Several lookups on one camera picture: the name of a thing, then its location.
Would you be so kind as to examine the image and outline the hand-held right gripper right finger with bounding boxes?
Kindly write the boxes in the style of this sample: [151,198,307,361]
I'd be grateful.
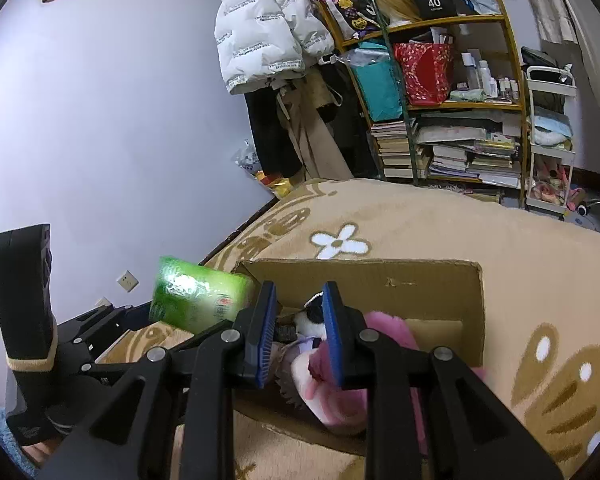
[322,281,563,480]

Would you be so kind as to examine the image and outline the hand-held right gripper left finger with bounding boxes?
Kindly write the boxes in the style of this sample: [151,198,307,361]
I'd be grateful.
[37,281,278,480]

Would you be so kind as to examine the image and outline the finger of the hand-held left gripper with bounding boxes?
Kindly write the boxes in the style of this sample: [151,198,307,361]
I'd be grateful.
[72,355,146,392]
[55,301,153,361]

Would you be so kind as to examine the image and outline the pink plush toy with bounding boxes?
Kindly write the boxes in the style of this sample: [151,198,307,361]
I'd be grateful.
[290,310,488,436]

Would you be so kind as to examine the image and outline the green tissue pack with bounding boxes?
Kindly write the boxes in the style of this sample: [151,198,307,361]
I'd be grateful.
[149,255,256,335]

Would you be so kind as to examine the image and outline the cardboard box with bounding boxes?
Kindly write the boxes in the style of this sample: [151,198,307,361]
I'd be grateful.
[230,258,487,458]

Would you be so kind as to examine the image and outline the person's left forearm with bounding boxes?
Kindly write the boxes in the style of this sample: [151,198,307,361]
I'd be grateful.
[0,405,61,480]

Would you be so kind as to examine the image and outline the white fluffy plush toy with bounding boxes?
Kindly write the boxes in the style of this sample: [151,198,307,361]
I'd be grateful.
[295,292,331,336]

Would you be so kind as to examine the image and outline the beige floral blanket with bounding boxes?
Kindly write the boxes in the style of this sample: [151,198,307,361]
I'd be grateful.
[95,177,600,480]

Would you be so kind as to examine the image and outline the red yellow packets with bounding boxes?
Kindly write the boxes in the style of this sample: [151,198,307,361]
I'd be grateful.
[255,171,296,200]

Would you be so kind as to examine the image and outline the plastic bag with dark items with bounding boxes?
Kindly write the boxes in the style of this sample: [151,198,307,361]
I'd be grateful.
[231,139,263,176]

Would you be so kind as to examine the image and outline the beige trench coat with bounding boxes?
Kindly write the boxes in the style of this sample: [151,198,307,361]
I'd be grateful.
[275,67,351,183]

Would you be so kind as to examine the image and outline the black hanging coat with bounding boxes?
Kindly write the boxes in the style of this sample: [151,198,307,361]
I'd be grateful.
[244,87,301,181]

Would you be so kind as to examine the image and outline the stack of books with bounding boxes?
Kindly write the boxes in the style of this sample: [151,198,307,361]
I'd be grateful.
[370,110,523,191]

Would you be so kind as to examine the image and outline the teal bag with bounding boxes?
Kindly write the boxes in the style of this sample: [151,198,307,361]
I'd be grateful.
[352,45,403,122]

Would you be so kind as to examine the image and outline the red patterned bag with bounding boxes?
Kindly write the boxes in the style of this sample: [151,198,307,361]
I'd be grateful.
[394,41,455,107]

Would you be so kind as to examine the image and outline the group of cosmetic bottles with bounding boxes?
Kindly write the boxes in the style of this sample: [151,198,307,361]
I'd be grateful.
[455,49,521,103]

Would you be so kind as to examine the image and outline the light blue cloth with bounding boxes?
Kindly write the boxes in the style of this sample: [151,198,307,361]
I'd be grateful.
[530,107,573,143]

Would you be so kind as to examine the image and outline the white puffer jacket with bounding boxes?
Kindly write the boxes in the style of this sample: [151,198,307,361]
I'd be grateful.
[214,0,337,96]

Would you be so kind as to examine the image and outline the white trolley cart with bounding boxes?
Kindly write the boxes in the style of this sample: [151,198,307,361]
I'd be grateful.
[522,64,578,213]

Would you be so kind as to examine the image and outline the purple black printed bag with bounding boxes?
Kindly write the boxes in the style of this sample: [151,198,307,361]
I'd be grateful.
[316,0,381,43]

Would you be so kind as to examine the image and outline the wooden shelf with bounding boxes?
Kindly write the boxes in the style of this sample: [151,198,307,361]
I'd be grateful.
[315,0,528,191]

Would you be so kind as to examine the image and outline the cream curtain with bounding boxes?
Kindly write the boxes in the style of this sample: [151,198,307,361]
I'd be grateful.
[515,0,581,43]

